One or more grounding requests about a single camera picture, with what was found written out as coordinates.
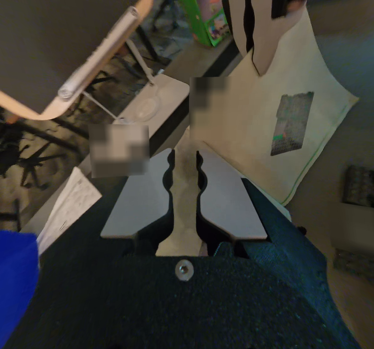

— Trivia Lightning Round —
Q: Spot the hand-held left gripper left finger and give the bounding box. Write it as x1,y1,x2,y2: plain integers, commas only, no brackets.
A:
100,148,176,240

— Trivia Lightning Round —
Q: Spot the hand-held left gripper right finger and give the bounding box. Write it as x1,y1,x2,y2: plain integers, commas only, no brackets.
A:
196,150,268,242

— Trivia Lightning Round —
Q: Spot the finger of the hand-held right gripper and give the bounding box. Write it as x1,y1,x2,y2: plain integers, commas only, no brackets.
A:
227,0,255,57
251,0,282,77

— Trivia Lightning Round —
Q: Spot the brick instruction booklet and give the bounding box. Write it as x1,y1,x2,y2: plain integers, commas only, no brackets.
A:
153,10,360,209

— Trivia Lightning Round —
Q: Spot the grey brick baseplate assembly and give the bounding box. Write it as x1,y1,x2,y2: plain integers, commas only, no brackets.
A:
342,165,374,206

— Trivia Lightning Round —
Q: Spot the black desk divider strip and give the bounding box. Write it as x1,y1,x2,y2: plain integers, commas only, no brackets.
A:
149,40,244,158

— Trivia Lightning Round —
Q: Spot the grey desk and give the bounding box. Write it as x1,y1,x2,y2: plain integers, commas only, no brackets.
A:
18,0,374,349

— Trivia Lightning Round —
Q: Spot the person's right hand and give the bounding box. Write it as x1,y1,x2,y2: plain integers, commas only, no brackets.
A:
287,0,308,13

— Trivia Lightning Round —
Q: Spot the green toy set box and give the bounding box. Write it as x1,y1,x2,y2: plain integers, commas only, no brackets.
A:
168,0,234,48

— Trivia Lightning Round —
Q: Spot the white stand base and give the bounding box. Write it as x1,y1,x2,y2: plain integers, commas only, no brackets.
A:
115,74,190,151

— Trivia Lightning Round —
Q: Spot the white metal stand leg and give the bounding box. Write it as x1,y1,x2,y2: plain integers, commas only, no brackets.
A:
126,40,155,86
83,90,126,121

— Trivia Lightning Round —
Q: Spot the black chair base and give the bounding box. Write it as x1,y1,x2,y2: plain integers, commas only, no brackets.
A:
0,112,84,232

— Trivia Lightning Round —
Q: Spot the blue plastic bin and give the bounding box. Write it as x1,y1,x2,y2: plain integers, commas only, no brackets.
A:
0,230,40,349

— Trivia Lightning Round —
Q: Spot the silver metal rod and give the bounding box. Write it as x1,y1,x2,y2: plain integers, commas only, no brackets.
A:
58,6,140,101

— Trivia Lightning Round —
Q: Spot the dark tabletop wooden rim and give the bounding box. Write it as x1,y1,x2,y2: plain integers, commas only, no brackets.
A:
0,0,154,121

